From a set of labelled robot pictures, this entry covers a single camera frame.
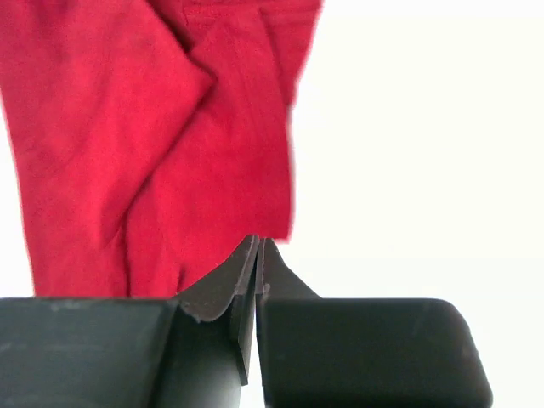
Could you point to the red t shirt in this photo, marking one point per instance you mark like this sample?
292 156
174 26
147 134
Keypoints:
149 137

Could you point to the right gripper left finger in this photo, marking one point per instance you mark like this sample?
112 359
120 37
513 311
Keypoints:
228 292

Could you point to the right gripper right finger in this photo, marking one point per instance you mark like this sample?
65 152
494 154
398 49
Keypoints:
275 280

